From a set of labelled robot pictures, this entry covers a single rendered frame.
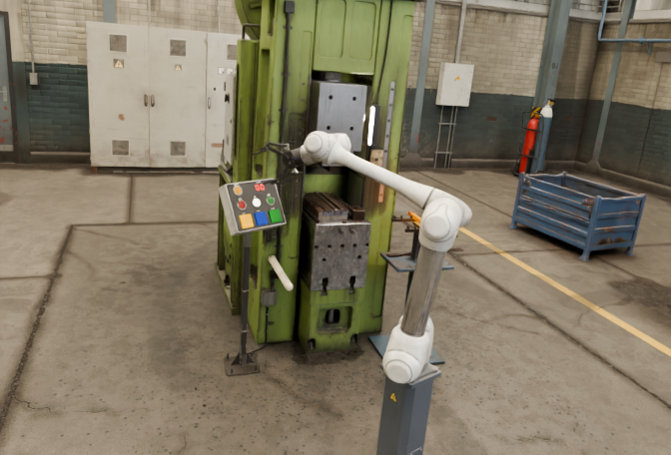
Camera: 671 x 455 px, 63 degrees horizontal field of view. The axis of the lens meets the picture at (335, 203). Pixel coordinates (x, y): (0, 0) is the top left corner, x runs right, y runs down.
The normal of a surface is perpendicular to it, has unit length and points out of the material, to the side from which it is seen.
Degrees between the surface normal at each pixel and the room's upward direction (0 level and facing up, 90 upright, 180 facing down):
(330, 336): 90
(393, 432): 90
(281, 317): 90
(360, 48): 90
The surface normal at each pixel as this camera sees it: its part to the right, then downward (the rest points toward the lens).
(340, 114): 0.33, 0.28
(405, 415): -0.11, 0.25
